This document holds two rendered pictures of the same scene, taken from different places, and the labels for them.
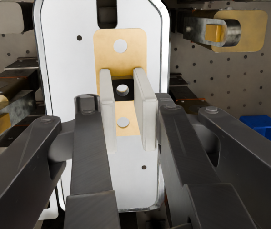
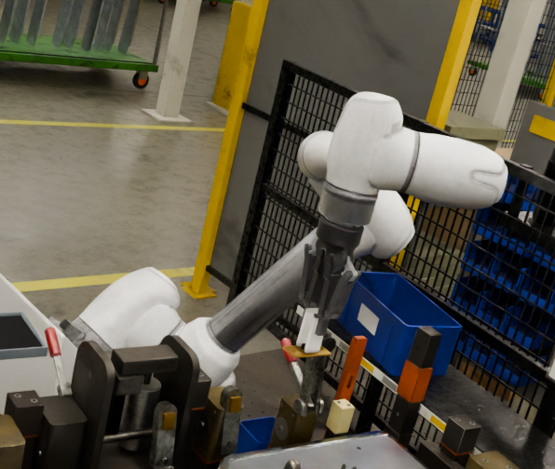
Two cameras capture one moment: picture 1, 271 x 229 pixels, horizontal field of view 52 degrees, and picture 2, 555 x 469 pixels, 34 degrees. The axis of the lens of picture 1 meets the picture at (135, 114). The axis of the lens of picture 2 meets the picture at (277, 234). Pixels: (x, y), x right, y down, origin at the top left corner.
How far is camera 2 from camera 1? 1.49 m
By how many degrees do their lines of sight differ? 56
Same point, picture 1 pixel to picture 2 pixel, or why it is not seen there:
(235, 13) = (213, 401)
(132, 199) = (394, 449)
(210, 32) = (236, 405)
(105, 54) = (299, 354)
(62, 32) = not seen: outside the picture
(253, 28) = (215, 392)
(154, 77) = (279, 455)
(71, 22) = not seen: outside the picture
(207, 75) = not seen: outside the picture
